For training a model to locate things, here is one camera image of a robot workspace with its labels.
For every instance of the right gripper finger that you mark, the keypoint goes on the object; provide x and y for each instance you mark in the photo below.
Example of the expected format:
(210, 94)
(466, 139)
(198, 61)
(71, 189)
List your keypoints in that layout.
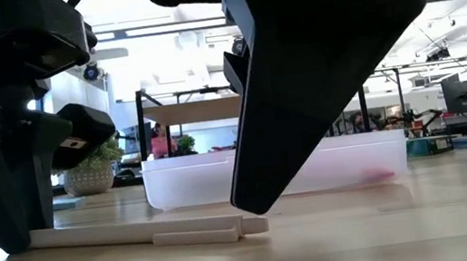
(296, 117)

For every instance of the light blue sticky note pad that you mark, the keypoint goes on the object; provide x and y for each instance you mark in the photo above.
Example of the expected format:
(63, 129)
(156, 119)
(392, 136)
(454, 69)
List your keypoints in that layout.
(70, 203)

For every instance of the cream white pen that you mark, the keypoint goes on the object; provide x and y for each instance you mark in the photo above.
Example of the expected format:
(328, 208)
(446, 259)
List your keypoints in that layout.
(138, 231)

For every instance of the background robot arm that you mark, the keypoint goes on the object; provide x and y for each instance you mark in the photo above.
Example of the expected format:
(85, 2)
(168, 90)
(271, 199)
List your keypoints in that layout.
(419, 116)

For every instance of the green plant in patterned pot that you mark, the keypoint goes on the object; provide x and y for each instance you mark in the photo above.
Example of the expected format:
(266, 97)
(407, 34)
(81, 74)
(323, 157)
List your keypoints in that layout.
(89, 180)

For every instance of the person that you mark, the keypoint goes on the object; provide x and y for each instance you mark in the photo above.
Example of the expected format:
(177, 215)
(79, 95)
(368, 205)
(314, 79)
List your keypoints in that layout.
(162, 145)
(357, 122)

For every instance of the black ceiling spot lamp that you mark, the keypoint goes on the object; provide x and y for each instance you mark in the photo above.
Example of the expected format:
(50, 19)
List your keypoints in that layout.
(91, 72)
(238, 46)

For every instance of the small background plant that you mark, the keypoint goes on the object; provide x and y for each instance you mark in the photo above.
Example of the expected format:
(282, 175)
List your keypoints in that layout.
(186, 143)

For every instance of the translucent plastic pencil box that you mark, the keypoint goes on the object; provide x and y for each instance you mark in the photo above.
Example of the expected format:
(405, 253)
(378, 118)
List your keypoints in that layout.
(186, 183)

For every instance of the green yellow crayon box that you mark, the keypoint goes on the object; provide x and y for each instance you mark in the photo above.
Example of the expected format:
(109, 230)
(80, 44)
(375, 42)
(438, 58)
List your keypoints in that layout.
(428, 146)

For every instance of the long ceiling light bar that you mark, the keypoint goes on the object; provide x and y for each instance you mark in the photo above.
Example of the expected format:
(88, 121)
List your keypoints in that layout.
(155, 30)

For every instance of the black computer monitor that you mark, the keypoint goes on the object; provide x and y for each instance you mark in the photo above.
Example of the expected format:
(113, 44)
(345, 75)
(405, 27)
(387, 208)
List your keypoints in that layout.
(457, 96)

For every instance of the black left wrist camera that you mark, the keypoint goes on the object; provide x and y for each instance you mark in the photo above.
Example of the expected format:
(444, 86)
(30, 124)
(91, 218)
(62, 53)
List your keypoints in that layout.
(86, 123)

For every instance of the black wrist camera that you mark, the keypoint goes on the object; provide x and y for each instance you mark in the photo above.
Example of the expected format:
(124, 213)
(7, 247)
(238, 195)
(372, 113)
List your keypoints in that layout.
(237, 72)
(86, 123)

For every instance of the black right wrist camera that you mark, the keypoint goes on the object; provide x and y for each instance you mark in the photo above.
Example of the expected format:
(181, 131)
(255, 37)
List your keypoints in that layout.
(237, 72)

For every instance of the wooden shelf riser black frame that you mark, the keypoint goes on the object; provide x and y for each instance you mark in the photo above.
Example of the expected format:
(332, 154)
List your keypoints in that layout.
(190, 112)

